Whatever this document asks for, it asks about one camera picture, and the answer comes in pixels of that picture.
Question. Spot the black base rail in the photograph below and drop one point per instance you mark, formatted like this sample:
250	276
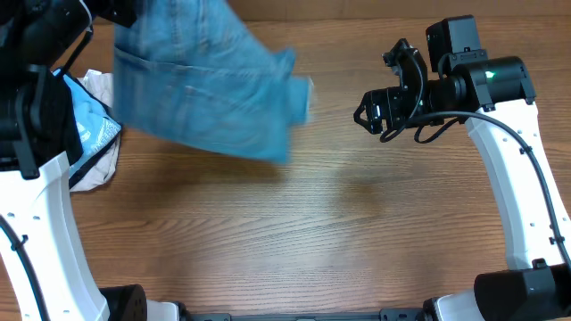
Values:
303	317

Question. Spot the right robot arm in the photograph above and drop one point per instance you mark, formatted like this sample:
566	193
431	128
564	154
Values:
458	83

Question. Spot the light blue denim jeans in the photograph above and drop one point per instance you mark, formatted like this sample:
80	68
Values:
191	72

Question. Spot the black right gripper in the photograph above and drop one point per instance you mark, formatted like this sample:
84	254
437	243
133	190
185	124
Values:
390	99

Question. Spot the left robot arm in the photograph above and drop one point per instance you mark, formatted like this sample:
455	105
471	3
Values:
40	244

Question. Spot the light blue printed shirt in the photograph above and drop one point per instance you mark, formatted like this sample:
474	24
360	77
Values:
91	125

